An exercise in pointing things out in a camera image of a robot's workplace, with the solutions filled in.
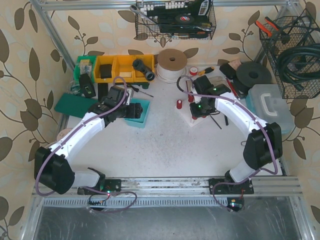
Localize yellow black handled file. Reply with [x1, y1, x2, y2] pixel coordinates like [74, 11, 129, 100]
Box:
[209, 113, 222, 130]

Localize black handled hammer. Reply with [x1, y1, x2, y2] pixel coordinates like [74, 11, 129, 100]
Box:
[224, 115, 229, 126]

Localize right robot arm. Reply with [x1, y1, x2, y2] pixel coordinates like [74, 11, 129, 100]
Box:
[190, 76, 283, 195]

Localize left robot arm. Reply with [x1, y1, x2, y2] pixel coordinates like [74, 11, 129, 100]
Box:
[34, 86, 143, 196]

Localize beige work glove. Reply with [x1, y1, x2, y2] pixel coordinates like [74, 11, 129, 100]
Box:
[187, 75, 231, 98]

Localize black rectangular block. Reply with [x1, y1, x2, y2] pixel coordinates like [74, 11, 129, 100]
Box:
[97, 83, 109, 102]

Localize red white tape roll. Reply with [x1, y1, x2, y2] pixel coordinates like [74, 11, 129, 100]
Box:
[189, 66, 198, 76]

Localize small yellow black screwdriver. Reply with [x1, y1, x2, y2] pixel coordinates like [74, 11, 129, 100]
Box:
[128, 84, 154, 98]

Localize yellow parts bin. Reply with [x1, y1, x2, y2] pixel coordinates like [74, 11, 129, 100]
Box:
[93, 54, 155, 84]

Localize black green device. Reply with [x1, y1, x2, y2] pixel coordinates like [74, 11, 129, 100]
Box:
[78, 73, 96, 98]

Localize black pouch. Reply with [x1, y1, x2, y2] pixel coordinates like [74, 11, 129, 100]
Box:
[219, 63, 237, 80]

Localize white peg board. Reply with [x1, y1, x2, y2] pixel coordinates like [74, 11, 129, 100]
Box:
[173, 104, 207, 128]

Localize teal plastic tray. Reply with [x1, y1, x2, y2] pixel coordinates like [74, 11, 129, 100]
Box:
[124, 98, 151, 129]

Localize black pipe fitting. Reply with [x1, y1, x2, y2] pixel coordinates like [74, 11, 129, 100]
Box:
[132, 59, 155, 82]

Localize green parts bin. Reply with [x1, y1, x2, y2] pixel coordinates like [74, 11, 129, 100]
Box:
[73, 55, 97, 83]

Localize green plastic lid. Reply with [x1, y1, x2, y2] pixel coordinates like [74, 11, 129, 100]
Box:
[54, 93, 98, 119]

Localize black disc spool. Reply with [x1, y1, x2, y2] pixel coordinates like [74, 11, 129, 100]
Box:
[234, 61, 272, 95]

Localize round beige power socket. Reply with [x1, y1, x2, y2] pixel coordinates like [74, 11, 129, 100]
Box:
[56, 128, 72, 141]

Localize teal clear storage box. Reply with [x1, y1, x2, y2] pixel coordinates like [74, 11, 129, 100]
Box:
[245, 84, 295, 135]

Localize yellow handled screwdriver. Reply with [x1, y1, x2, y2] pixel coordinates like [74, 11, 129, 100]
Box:
[198, 66, 215, 76]

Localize red handled tool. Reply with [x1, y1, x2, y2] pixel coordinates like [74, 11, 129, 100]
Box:
[225, 77, 246, 100]

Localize white cord spool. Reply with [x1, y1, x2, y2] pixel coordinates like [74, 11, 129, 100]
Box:
[156, 48, 187, 84]

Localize top wire basket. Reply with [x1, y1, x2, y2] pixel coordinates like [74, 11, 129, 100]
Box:
[129, 0, 216, 42]

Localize wire basket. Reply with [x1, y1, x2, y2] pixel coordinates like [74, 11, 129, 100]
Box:
[129, 0, 216, 42]
[259, 15, 320, 99]

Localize orange handled pliers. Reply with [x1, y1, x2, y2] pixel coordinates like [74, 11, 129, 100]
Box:
[254, 16, 280, 38]

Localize coiled black hose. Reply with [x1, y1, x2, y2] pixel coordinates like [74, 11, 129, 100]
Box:
[276, 43, 320, 86]

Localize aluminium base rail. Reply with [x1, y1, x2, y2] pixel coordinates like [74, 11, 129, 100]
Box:
[31, 176, 304, 198]

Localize right wire basket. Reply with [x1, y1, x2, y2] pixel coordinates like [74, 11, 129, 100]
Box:
[259, 15, 320, 99]

